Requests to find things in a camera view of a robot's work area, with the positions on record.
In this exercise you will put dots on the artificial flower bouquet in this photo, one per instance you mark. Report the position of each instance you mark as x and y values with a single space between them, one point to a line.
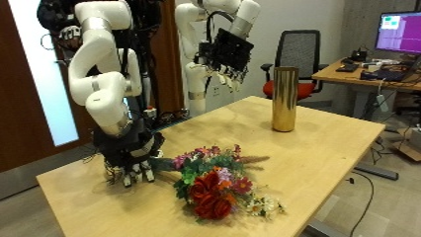
213 187

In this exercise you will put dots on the gold cylindrical vase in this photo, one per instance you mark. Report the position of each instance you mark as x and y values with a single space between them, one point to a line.
286 98

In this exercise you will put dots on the red emergency stop button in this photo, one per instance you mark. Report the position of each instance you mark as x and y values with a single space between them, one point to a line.
151 111

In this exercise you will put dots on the black mesh office chair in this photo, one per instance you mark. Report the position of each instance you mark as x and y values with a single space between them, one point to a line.
298 49

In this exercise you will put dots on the brown wooden door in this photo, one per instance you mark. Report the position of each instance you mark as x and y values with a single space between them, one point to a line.
22 131

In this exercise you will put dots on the black flat device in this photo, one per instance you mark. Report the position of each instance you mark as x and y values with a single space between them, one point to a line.
347 68

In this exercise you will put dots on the wooden office desk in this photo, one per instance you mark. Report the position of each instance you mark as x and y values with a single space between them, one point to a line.
347 77

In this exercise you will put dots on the black desk gadget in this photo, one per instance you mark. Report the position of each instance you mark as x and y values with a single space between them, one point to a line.
359 55

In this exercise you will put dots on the frosted glass door panel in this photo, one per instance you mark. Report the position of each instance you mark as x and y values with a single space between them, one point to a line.
39 72

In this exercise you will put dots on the dark laptop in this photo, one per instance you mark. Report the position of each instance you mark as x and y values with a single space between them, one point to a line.
392 72

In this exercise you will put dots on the white power adapter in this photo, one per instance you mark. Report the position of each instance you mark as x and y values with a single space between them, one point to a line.
383 102

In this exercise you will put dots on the computer monitor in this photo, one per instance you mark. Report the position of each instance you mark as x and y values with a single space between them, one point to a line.
402 33

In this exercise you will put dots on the cardboard box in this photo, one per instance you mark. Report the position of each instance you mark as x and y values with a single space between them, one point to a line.
408 144

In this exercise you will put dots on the grey table foot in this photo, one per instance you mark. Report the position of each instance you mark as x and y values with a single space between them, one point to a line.
378 172

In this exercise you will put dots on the white wall outlet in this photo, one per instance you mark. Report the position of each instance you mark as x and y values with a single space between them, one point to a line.
217 91

